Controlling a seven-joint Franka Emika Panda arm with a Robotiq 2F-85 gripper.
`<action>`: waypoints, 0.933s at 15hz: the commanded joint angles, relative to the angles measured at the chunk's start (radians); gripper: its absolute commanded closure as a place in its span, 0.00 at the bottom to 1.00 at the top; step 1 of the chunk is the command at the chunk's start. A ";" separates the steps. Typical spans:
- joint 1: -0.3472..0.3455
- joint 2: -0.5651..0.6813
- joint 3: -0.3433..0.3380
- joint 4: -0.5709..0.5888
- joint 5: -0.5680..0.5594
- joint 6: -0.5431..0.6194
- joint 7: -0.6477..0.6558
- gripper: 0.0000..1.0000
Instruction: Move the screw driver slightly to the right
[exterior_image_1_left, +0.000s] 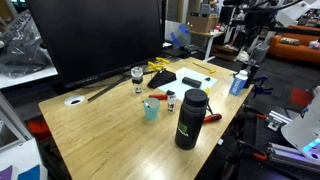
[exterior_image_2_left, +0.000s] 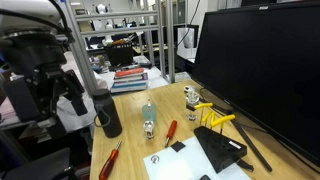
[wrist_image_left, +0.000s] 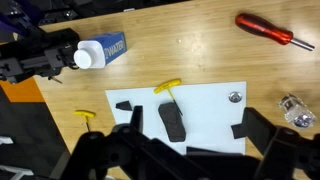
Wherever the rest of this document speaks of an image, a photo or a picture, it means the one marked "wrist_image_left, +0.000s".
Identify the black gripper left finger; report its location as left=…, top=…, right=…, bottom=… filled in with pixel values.
left=129, top=106, right=143, bottom=133

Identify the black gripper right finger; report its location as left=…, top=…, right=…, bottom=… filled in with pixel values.
left=231, top=107, right=276, bottom=154

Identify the red handled screwdriver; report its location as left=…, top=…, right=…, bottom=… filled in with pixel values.
left=235, top=13, right=315, bottom=51

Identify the small black wedge piece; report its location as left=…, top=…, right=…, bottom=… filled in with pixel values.
left=116, top=101, right=132, bottom=111

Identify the dark grey foam block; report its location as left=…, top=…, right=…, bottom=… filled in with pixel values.
left=158, top=102, right=186, bottom=142

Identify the silver round metal cap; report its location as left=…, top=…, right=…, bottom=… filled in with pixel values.
left=228, top=91, right=243, bottom=103

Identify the clear plastic bottle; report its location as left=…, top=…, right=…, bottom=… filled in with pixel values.
left=279, top=93, right=318, bottom=130

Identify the white paper sheet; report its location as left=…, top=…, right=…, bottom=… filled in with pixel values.
left=106, top=82, right=246, bottom=155

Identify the blue white water carton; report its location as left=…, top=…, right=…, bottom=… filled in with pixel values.
left=73, top=32, right=127, bottom=69

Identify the yellow T-handle hex key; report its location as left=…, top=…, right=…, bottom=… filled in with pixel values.
left=154, top=78, right=182, bottom=114
left=74, top=110, right=96, bottom=131

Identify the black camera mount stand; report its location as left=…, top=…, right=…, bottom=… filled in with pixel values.
left=0, top=0, right=81, bottom=85

